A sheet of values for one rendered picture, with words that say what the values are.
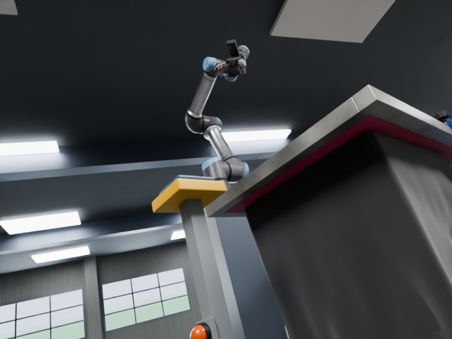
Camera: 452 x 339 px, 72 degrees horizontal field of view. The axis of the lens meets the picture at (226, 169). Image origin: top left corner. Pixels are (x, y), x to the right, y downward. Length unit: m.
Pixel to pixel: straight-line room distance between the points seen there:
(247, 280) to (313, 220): 0.68
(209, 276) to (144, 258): 9.39
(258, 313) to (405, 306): 0.78
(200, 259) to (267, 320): 0.80
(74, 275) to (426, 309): 9.63
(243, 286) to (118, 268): 8.68
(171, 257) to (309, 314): 9.36
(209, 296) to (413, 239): 0.41
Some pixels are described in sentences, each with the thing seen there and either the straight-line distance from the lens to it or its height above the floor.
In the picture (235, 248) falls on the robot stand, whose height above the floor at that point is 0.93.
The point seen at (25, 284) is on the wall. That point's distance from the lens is 10.21.
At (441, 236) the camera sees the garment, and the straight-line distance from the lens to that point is 0.80.
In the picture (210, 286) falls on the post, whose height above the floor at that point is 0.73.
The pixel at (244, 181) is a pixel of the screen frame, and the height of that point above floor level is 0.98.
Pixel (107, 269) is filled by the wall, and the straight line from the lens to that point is 9.99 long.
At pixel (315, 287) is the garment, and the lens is 0.84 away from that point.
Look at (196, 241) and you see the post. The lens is 0.69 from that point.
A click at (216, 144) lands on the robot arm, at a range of 1.84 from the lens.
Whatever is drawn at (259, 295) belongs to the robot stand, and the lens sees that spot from 1.44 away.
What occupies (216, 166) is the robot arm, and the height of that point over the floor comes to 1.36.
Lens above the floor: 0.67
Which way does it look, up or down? 25 degrees up
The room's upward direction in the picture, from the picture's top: 16 degrees counter-clockwise
